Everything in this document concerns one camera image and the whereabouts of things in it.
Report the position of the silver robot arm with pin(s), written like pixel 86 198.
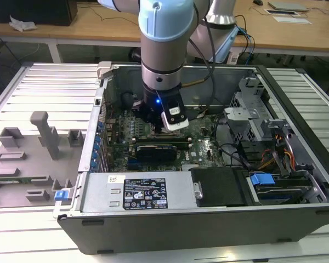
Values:
pixel 164 54

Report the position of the blue slot tab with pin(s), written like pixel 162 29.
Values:
pixel 100 125
pixel 94 156
pixel 93 164
pixel 96 148
pixel 97 139

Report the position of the black graphics card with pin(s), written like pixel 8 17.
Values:
pixel 156 153

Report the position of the green motherboard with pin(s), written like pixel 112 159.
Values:
pixel 197 153

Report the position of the silver chipset heatsink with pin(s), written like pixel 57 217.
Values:
pixel 190 167

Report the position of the silver metal drive cage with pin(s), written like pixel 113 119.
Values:
pixel 241 115

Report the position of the grey power supply unit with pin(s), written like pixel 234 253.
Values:
pixel 98 191

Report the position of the wooden desk white legs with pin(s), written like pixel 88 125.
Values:
pixel 85 30
pixel 290 35

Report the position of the pale blue teach pendant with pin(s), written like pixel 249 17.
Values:
pixel 227 43

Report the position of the black plastic air shroud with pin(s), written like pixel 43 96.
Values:
pixel 219 186

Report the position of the blue case latch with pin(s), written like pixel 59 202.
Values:
pixel 61 195

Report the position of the black grey PC case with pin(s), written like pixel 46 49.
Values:
pixel 181 233

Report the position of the blue disk carrier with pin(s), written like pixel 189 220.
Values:
pixel 261 180

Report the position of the grey parts rack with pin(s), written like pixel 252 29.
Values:
pixel 24 164

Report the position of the crumpled white tissue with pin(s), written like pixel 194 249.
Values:
pixel 23 24

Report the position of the green RAM stick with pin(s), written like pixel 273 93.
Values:
pixel 13 180

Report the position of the black box on desk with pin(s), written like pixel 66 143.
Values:
pixel 30 11

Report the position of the black computer mouse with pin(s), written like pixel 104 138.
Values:
pixel 258 2

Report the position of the dark hard disk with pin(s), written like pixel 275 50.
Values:
pixel 279 195

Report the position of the white framed black tablet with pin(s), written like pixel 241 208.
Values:
pixel 282 12

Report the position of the grey laptop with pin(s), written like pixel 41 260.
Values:
pixel 288 6

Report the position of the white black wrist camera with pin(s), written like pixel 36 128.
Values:
pixel 174 117

